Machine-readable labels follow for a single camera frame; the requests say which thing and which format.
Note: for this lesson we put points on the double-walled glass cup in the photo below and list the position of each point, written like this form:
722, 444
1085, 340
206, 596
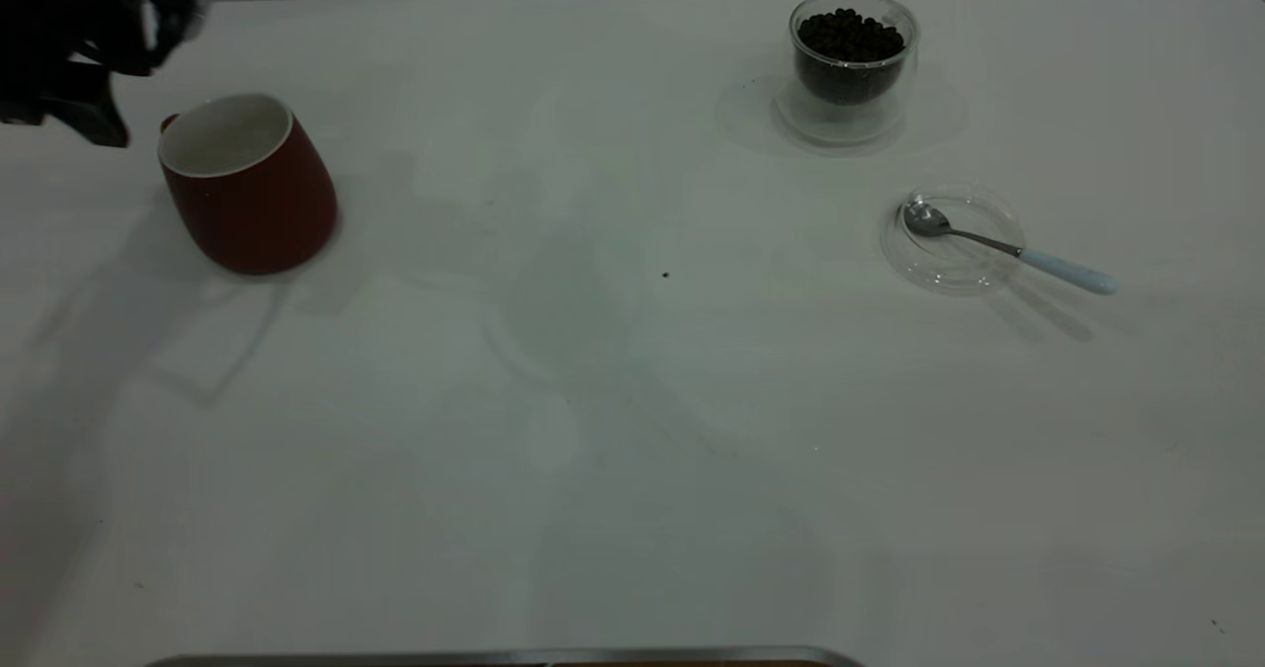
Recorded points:
845, 124

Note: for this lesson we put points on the silver metal frame rim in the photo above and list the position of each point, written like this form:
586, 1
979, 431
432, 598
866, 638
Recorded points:
494, 658

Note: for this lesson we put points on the dark beans heap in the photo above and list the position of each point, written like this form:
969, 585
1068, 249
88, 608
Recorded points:
850, 40

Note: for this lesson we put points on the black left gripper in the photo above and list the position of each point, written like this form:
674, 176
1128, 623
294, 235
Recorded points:
79, 0

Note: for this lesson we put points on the round clear glass dish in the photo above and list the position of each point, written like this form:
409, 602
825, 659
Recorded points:
964, 262

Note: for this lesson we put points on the red ceramic mug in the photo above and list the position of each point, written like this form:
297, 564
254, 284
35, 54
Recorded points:
262, 208

